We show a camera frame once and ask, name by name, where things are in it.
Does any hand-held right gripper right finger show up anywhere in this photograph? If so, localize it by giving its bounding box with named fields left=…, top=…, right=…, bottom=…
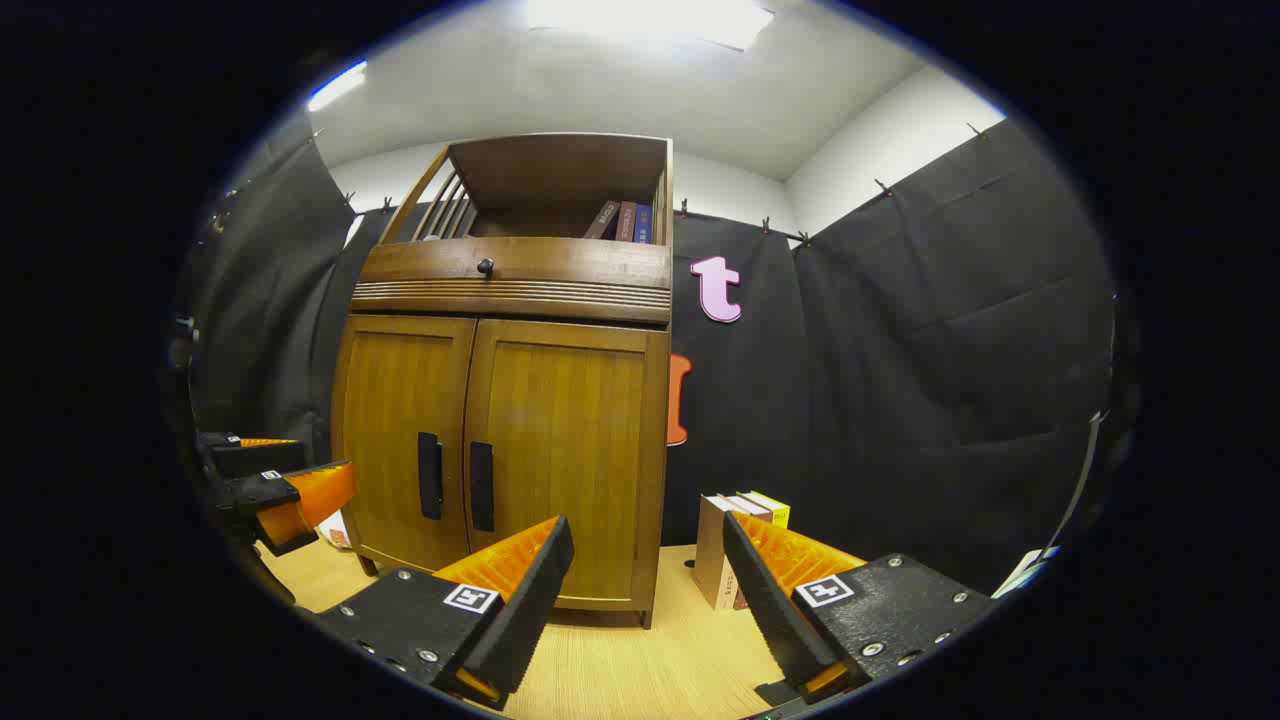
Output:
left=722, top=510, right=1001, bottom=706

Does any wooden double-door shoe cabinet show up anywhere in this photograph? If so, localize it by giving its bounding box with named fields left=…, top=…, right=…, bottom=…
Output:
left=330, top=132, right=674, bottom=629

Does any black door handle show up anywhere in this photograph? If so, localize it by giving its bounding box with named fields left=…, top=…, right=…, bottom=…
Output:
left=470, top=441, right=496, bottom=533
left=418, top=432, right=444, bottom=521

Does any white and orange book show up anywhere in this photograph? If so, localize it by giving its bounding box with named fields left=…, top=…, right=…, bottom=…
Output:
left=692, top=494, right=751, bottom=611

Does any brown spine book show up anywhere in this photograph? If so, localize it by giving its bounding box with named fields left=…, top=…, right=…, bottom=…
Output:
left=722, top=492, right=774, bottom=611

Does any small ceiling light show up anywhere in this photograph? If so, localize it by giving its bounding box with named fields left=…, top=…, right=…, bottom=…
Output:
left=305, top=60, right=368, bottom=113

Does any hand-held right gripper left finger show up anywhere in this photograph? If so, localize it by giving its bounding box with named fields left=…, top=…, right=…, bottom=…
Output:
left=313, top=515, right=576, bottom=713

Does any black backdrop cloth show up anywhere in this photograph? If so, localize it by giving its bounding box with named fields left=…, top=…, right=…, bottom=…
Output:
left=175, top=110, right=1116, bottom=601

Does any wooden shoe cabinet door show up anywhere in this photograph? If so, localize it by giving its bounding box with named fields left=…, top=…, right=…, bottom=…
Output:
left=462, top=318, right=669, bottom=611
left=333, top=314, right=478, bottom=573

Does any wooden cabinet drawer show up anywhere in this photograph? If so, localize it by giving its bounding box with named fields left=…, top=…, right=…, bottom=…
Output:
left=355, top=237, right=673, bottom=293

